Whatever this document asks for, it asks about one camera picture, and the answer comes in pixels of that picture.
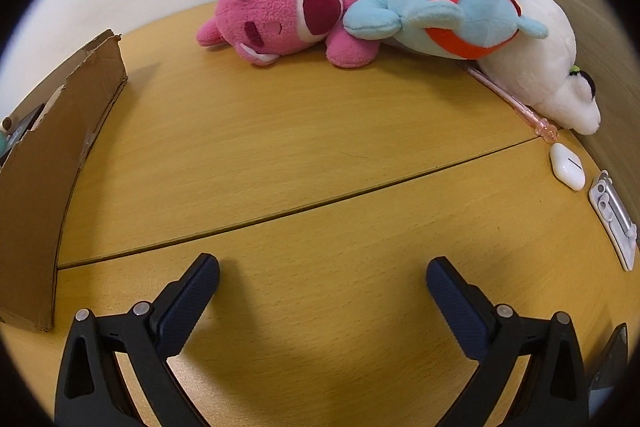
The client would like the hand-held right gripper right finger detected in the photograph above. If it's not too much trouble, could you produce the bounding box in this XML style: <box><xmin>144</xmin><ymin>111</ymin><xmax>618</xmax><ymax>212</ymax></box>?
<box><xmin>426</xmin><ymin>257</ymin><xmax>593</xmax><ymax>427</ymax></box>

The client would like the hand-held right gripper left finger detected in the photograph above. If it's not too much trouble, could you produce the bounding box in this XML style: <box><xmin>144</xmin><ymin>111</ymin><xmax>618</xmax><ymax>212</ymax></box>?
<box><xmin>54</xmin><ymin>253</ymin><xmax>221</xmax><ymax>427</ymax></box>

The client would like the brown cardboard box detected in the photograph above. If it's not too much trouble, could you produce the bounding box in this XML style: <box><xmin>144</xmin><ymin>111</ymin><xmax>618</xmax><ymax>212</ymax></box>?
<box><xmin>0</xmin><ymin>29</ymin><xmax>129</xmax><ymax>333</ymax></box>

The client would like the dark grey flat device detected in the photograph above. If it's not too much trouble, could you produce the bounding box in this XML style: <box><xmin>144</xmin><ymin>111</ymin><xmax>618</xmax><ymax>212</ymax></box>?
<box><xmin>590</xmin><ymin>322</ymin><xmax>630</xmax><ymax>400</ymax></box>

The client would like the white earbuds case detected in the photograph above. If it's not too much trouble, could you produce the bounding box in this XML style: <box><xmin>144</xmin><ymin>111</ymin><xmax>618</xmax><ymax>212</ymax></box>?
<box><xmin>550</xmin><ymin>143</ymin><xmax>587</xmax><ymax>192</ymax></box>

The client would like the wooden desk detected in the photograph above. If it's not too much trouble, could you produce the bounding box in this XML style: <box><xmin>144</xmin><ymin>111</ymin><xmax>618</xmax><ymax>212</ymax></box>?
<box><xmin>0</xmin><ymin>0</ymin><xmax>640</xmax><ymax>427</ymax></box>

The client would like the pink pen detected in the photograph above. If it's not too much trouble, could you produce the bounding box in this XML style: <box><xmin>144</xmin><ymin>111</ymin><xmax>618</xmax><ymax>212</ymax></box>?
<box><xmin>465</xmin><ymin>66</ymin><xmax>560</xmax><ymax>142</ymax></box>

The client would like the pink and teal pig plush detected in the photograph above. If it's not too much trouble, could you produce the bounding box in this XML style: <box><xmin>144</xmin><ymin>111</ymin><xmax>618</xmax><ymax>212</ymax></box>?
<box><xmin>0</xmin><ymin>117</ymin><xmax>15</xmax><ymax>162</ymax></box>

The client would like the white plush toy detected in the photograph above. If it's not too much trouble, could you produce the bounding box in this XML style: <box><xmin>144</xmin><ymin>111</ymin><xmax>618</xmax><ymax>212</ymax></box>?
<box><xmin>475</xmin><ymin>0</ymin><xmax>602</xmax><ymax>136</ymax></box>

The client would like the blue and red plush toy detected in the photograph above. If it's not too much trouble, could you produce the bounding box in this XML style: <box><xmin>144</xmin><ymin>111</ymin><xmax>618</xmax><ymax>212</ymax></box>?
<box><xmin>342</xmin><ymin>0</ymin><xmax>549</xmax><ymax>60</ymax></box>

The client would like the pink bear plush toy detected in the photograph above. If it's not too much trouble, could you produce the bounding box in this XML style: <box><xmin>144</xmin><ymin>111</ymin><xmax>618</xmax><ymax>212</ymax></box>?
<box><xmin>196</xmin><ymin>0</ymin><xmax>381</xmax><ymax>68</ymax></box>

